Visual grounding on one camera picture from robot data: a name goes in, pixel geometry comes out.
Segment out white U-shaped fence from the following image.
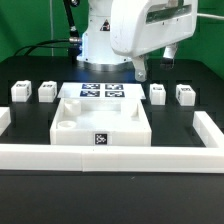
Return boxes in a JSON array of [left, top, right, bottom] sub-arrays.
[[0, 106, 224, 174]]

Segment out black cables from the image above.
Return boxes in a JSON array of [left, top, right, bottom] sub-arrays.
[[13, 37, 83, 57]]

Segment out white square tabletop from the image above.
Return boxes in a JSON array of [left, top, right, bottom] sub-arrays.
[[50, 98, 152, 146]]

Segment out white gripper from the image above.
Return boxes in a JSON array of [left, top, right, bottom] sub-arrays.
[[110, 0, 198, 82]]

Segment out white marker sheet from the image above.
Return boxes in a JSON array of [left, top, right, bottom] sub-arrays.
[[58, 82, 145, 99]]

